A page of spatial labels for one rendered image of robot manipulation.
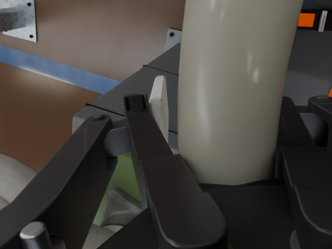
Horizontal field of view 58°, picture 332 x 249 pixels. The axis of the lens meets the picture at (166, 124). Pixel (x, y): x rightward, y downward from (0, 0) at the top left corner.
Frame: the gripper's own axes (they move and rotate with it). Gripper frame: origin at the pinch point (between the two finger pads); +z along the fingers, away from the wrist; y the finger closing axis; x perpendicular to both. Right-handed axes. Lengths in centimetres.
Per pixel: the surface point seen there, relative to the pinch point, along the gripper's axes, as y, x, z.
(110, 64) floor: -32, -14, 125
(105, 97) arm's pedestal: -18, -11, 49
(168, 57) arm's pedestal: -4, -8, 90
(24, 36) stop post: -75, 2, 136
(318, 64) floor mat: 53, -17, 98
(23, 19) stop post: -73, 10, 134
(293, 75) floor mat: 45, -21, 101
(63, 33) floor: -54, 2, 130
